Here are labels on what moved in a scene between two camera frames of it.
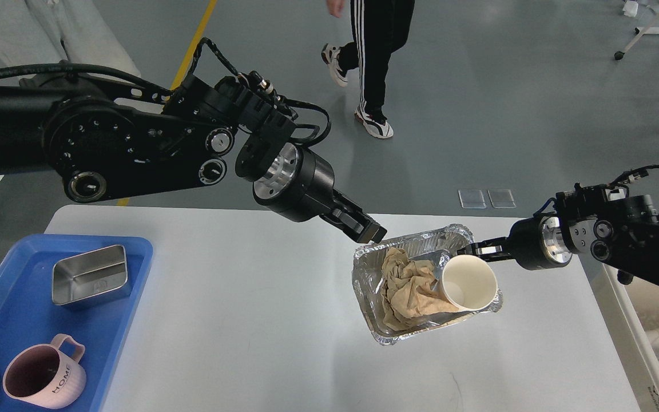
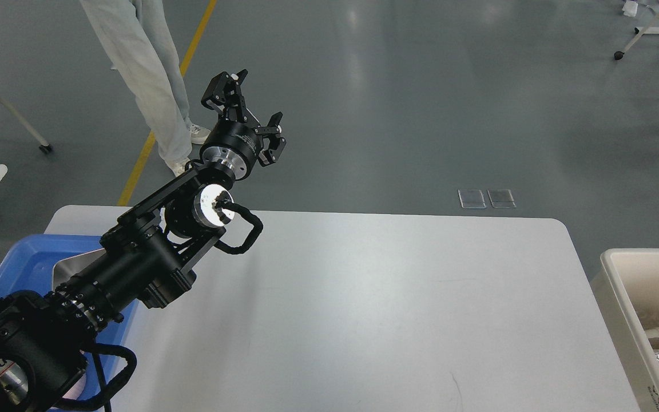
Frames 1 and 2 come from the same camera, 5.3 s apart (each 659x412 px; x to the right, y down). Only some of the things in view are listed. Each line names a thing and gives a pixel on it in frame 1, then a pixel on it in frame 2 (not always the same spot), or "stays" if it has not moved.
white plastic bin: x=630 y=311 stays
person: x=22 y=33 -> x=139 y=43
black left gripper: x=297 y=187 -> x=233 y=141
